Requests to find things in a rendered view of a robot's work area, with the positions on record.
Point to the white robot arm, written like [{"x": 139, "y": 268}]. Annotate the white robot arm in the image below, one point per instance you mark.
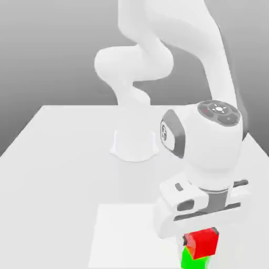
[{"x": 212, "y": 143}]

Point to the small red cube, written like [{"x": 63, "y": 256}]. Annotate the small red cube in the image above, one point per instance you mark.
[{"x": 203, "y": 243}]

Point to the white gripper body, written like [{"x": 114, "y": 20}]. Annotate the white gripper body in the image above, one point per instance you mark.
[{"x": 168, "y": 227}]

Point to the small green cube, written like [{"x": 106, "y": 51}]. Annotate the small green cube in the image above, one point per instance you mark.
[{"x": 186, "y": 260}]

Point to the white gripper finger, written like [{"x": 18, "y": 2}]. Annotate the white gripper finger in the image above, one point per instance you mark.
[
  {"x": 183, "y": 240},
  {"x": 216, "y": 231}
]

